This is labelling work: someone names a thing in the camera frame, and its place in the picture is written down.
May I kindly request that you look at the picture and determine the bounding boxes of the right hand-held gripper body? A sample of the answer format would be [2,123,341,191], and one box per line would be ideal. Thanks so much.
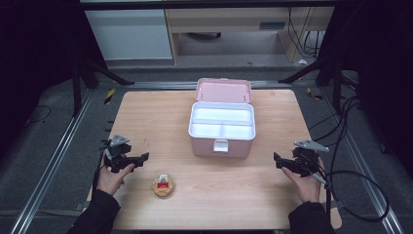
[291,139,330,178]

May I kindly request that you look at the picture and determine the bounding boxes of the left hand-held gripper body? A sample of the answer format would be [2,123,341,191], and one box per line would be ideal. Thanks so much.
[102,134,135,174]

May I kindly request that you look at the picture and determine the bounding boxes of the round yellow tin red label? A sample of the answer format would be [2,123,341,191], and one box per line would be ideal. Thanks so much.
[151,173,176,198]

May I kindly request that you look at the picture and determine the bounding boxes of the pink storage box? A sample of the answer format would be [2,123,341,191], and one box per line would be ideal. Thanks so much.
[188,77,257,160]

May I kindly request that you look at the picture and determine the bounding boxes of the person's left hand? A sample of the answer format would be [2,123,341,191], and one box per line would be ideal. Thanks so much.
[96,161,136,196]

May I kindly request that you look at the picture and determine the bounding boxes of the person's right hand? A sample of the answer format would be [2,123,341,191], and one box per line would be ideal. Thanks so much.
[281,157,326,205]

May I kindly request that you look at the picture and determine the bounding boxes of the grey right gripper plug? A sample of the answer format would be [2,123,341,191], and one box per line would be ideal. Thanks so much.
[312,172,329,187]

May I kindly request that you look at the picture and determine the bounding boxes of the yellow black tape piece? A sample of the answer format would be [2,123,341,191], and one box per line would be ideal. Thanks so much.
[103,88,117,105]
[306,87,324,100]

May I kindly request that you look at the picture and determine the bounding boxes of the black metal stand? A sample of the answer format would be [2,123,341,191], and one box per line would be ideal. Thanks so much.
[278,48,358,115]
[71,53,135,118]

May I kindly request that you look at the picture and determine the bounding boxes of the white cabinet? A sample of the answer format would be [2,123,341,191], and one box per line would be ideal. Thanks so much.
[85,9,173,61]

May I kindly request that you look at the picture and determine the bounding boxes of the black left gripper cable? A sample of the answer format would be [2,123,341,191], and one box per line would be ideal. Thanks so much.
[92,155,108,194]

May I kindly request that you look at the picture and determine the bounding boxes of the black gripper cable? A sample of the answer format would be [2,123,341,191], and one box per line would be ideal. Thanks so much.
[92,155,108,194]
[324,170,391,224]

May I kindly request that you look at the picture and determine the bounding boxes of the black floor cable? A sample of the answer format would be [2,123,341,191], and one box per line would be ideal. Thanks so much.
[308,96,361,131]
[327,97,361,203]
[23,104,53,128]

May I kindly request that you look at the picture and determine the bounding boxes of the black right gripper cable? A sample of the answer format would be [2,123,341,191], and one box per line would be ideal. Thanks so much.
[324,170,391,224]

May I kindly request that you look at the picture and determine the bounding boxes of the aluminium floor rail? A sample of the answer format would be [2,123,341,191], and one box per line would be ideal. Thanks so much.
[320,87,405,234]
[128,80,306,91]
[9,89,95,234]

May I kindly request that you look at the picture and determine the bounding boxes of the black hanging cables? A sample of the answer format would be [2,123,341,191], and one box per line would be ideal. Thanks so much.
[286,7,325,59]

